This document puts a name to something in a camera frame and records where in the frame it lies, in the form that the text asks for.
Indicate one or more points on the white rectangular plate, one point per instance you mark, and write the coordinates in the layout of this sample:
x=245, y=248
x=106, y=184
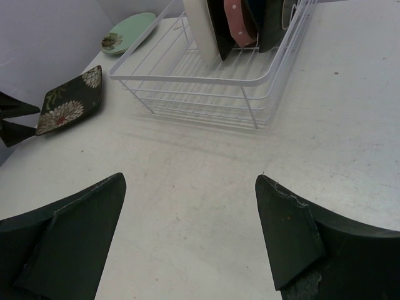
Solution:
x=198, y=16

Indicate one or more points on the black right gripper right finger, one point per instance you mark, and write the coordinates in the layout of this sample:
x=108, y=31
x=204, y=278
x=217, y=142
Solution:
x=315, y=253

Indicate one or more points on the white wire dish rack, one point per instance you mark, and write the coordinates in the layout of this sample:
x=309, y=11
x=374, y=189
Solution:
x=165, y=72

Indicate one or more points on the pink polka dot plate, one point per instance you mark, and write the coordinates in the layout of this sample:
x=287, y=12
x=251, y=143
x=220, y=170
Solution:
x=233, y=10

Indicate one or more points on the dark blue leaf plate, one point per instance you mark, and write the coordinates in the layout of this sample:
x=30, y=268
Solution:
x=249, y=23

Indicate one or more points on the mint green round plate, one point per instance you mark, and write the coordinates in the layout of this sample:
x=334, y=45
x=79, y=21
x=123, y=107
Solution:
x=123, y=35

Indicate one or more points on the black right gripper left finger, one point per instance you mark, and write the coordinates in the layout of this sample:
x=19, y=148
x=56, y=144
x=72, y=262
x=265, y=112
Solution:
x=59, y=251

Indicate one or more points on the cream floral square plate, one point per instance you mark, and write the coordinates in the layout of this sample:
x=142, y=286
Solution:
x=225, y=41

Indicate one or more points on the teal leaf-shaped plate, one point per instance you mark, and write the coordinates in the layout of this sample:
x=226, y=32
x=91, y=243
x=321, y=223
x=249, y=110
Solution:
x=277, y=17

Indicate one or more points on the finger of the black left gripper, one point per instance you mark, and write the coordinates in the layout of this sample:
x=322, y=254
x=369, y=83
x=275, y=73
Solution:
x=13, y=134
x=12, y=108

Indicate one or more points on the black floral square plate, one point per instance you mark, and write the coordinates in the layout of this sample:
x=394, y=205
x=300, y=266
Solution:
x=71, y=102

